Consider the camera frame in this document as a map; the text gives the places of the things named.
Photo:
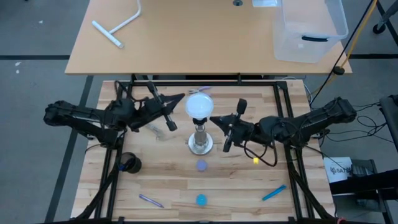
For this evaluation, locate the blue pen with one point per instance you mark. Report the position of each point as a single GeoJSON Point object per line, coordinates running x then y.
{"type": "Point", "coordinates": [274, 193]}

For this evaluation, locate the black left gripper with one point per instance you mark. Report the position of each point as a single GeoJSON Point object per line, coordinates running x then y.
{"type": "Point", "coordinates": [149, 110]}

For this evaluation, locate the dark grey box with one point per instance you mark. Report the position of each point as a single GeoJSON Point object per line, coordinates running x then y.
{"type": "Point", "coordinates": [390, 121]}

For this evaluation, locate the white T-shaped pipe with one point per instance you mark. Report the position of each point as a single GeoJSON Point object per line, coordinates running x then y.
{"type": "Point", "coordinates": [107, 34]}

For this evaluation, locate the purple pen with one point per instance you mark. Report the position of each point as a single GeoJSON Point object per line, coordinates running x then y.
{"type": "Point", "coordinates": [151, 201]}

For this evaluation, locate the clear plastic storage bin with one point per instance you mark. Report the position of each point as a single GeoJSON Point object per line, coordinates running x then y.
{"type": "Point", "coordinates": [311, 31]}

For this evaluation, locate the grey caster leg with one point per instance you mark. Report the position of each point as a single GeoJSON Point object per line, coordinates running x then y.
{"type": "Point", "coordinates": [380, 28]}

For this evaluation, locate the white flood lightbulb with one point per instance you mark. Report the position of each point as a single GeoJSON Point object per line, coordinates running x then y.
{"type": "Point", "coordinates": [199, 105]}

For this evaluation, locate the lilac round lid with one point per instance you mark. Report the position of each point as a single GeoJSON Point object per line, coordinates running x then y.
{"type": "Point", "coordinates": [201, 165]}

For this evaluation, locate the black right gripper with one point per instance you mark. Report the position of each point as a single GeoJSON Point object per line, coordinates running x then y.
{"type": "Point", "coordinates": [244, 132]}

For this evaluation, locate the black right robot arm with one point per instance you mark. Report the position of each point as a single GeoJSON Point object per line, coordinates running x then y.
{"type": "Point", "coordinates": [311, 123]}

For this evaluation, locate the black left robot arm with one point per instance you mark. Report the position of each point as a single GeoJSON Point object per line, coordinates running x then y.
{"type": "Point", "coordinates": [77, 115]}

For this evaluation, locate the black aluminium table frame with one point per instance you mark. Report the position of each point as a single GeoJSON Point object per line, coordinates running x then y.
{"type": "Point", "coordinates": [248, 83]}

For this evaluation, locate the black desk grommet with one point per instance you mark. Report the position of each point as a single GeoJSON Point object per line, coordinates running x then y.
{"type": "Point", "coordinates": [237, 2]}

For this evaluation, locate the tan wooden desk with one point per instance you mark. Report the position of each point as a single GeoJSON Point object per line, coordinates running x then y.
{"type": "Point", "coordinates": [186, 37]}

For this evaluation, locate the blue candle in glass jar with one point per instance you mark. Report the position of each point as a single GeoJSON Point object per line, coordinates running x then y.
{"type": "Point", "coordinates": [201, 200]}

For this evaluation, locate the black cup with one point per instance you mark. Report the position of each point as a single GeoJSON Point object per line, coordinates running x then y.
{"type": "Point", "coordinates": [132, 161]}

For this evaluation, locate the silver metal lamp base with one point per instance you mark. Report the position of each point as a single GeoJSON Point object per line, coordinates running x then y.
{"type": "Point", "coordinates": [200, 143]}

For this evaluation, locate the black equipment cart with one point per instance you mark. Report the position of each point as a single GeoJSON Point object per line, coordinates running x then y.
{"type": "Point", "coordinates": [367, 185]}

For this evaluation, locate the pale rectangular sheet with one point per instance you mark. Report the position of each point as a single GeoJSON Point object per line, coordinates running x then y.
{"type": "Point", "coordinates": [264, 3]}

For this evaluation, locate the white printed paper sheet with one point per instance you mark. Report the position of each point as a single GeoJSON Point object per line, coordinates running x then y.
{"type": "Point", "coordinates": [337, 169]}

